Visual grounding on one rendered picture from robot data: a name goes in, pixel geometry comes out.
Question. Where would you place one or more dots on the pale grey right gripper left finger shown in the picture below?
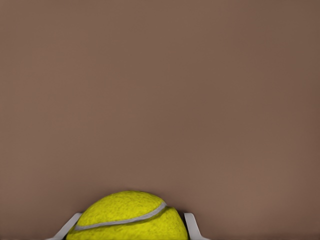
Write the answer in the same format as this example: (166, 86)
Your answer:
(67, 227)

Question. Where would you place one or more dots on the yellow tennis ball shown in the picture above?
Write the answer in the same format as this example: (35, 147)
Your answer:
(127, 210)

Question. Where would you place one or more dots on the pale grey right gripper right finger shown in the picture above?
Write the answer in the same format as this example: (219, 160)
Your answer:
(193, 225)

